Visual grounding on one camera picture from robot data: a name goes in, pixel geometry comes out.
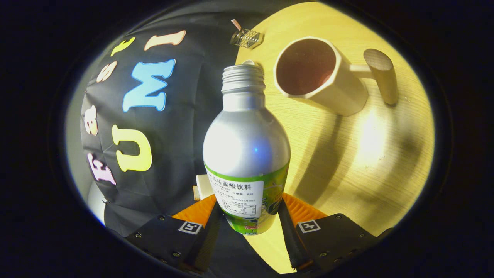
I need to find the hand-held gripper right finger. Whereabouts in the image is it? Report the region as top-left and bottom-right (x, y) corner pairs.
(277, 192), (381, 273)

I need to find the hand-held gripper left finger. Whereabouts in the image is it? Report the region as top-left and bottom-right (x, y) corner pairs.
(125, 194), (223, 275)

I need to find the silver green juice bottle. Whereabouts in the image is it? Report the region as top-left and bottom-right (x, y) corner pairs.
(202, 64), (291, 236)

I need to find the beige cup with wooden handle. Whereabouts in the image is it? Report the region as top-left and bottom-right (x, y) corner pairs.
(273, 36), (398, 117)

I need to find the white toaster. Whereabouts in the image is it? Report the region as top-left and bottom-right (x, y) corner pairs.
(193, 174), (215, 201)

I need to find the wooden table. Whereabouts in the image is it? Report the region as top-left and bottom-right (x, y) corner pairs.
(235, 1), (436, 275)

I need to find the black backdrop cloth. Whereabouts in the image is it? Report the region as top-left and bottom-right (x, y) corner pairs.
(79, 4), (294, 278)

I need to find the wire utensil holder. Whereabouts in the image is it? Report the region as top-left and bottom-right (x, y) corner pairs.
(230, 28), (264, 49)

